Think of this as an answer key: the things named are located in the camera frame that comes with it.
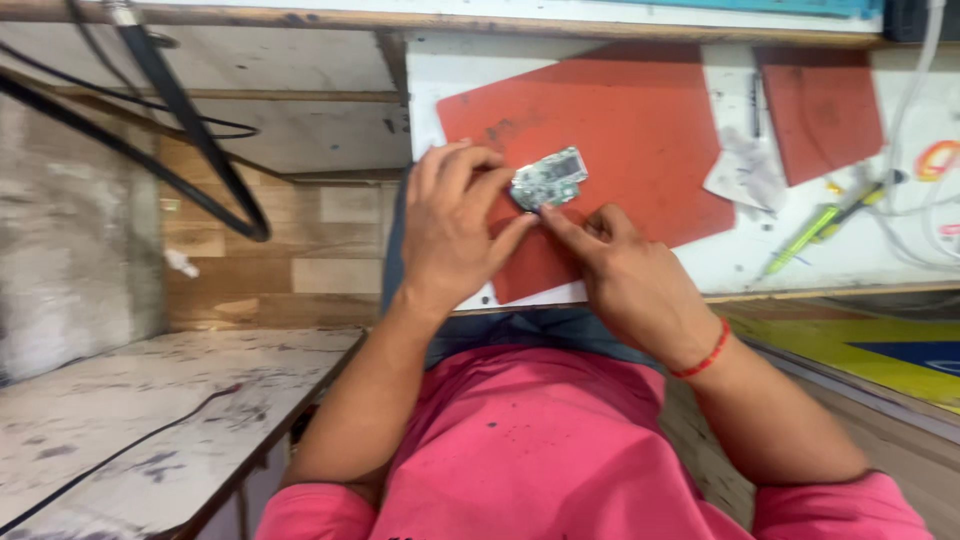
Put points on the person's right hand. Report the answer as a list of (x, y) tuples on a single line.
[(637, 289)]

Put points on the person's left hand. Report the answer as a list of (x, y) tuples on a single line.
[(448, 240)]

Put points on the green circuit board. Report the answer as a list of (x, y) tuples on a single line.
[(549, 178)]

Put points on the red thread wrist band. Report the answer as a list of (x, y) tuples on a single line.
[(705, 356)]

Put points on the large red work mat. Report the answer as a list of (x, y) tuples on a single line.
[(622, 150)]

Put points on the crumpled white tissue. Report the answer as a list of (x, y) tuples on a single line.
[(744, 174)]

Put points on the pink shirt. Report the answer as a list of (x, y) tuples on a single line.
[(570, 457)]

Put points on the black pen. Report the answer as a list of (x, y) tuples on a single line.
[(756, 105)]

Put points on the yellow blue board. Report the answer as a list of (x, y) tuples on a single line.
[(870, 352)]

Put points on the small red work mat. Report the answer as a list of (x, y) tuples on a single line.
[(821, 112)]

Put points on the white paper scrap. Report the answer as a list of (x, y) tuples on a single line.
[(181, 262)]

